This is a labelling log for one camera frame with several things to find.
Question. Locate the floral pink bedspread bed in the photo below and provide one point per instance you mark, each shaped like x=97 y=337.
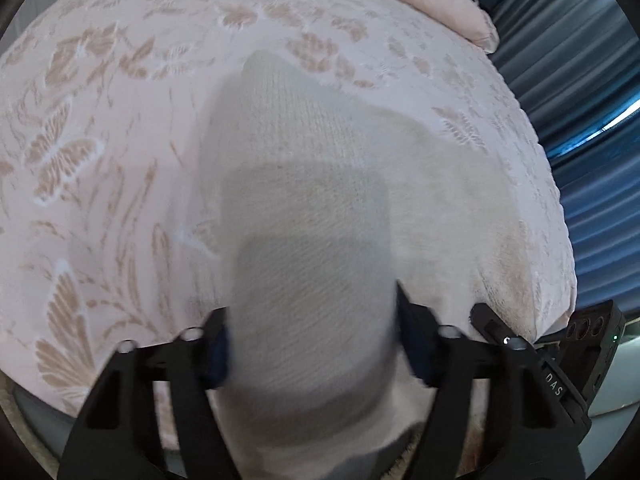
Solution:
x=103 y=108

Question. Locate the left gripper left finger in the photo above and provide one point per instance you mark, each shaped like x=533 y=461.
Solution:
x=117 y=435

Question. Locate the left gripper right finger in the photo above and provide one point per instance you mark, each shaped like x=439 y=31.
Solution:
x=528 y=433

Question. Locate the beige heart-pattern knit sweater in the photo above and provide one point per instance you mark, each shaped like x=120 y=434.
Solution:
x=324 y=207

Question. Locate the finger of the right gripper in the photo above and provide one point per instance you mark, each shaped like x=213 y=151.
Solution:
x=496 y=334

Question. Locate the blue grey curtain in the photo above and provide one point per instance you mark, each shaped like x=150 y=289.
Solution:
x=574 y=67

